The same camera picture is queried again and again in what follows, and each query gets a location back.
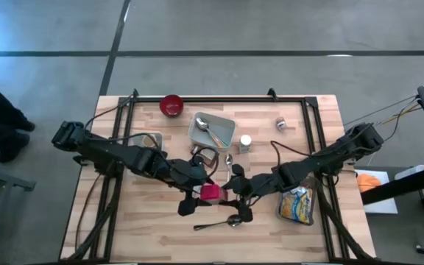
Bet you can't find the black metal stand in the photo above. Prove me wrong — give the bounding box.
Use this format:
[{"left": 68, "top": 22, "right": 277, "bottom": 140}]
[{"left": 361, "top": 163, "right": 424, "bottom": 258}]

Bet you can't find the black power cable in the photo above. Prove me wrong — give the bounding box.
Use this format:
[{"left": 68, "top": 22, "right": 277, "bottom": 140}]
[{"left": 84, "top": 96, "right": 134, "bottom": 130}]

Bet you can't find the pale grey plastic bin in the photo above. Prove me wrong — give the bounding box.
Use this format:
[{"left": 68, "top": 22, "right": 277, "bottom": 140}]
[{"left": 187, "top": 111, "right": 237, "bottom": 152}]

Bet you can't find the red bowl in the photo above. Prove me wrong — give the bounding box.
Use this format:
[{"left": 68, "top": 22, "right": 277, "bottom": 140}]
[{"left": 159, "top": 94, "right": 185, "bottom": 118}]

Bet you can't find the orange cloth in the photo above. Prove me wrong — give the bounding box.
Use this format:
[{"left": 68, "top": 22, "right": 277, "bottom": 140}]
[{"left": 356, "top": 173, "right": 382, "bottom": 194}]

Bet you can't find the thin black cable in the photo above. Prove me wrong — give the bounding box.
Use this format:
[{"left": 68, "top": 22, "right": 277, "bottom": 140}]
[{"left": 344, "top": 94, "right": 420, "bottom": 125}]

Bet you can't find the brown cable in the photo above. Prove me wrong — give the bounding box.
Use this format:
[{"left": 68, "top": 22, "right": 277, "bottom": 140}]
[{"left": 74, "top": 173, "right": 102, "bottom": 252}]

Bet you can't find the yellow blue noodle packet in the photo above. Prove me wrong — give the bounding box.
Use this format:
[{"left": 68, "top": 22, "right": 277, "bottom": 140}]
[{"left": 278, "top": 185, "right": 315, "bottom": 225}]

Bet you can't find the white plastic container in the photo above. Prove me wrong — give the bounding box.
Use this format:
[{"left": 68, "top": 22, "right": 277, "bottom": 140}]
[{"left": 394, "top": 164, "right": 424, "bottom": 181}]

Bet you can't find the dark grey plastic bin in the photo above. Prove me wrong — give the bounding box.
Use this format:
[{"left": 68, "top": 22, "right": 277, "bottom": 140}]
[{"left": 276, "top": 176, "right": 318, "bottom": 227}]

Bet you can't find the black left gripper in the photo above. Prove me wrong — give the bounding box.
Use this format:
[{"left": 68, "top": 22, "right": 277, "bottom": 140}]
[{"left": 171, "top": 160, "right": 216, "bottom": 217}]

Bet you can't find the dark metal spoon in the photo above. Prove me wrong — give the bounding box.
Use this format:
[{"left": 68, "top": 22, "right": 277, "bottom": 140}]
[{"left": 193, "top": 214, "right": 243, "bottom": 232}]

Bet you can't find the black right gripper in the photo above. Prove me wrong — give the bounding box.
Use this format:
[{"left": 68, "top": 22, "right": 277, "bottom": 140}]
[{"left": 222, "top": 163, "right": 272, "bottom": 223}]

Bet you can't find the bagel seasoning jar white lid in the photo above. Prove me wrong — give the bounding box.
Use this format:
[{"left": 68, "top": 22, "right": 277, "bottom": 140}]
[{"left": 238, "top": 134, "right": 252, "bottom": 155}]

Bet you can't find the black aluminium frame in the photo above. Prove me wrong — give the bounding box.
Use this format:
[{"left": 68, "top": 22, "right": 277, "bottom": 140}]
[{"left": 66, "top": 87, "right": 377, "bottom": 263}]

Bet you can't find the seasoning jar gold lid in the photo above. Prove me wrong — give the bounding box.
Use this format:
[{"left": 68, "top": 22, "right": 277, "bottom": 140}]
[{"left": 140, "top": 134, "right": 161, "bottom": 148}]

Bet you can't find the grey metal table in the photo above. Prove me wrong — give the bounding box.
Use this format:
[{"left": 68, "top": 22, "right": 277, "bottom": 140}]
[{"left": 0, "top": 158, "right": 37, "bottom": 258}]

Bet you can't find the yellow cable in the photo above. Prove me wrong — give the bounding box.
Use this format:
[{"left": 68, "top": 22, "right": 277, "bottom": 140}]
[{"left": 381, "top": 105, "right": 422, "bottom": 126}]

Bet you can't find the silver spoon white orange handle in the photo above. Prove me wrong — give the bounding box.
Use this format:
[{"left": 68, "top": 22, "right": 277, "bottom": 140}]
[{"left": 225, "top": 153, "right": 234, "bottom": 183}]

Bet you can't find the brown snack packet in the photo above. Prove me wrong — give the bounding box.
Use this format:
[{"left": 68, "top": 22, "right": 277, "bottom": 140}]
[{"left": 191, "top": 144, "right": 220, "bottom": 169}]

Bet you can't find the white sheet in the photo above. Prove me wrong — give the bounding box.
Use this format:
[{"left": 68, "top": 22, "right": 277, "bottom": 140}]
[{"left": 354, "top": 168, "right": 399, "bottom": 215}]

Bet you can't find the silver spoon wooden handle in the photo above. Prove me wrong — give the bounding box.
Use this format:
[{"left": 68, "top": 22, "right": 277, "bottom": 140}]
[{"left": 196, "top": 116, "right": 230, "bottom": 147}]

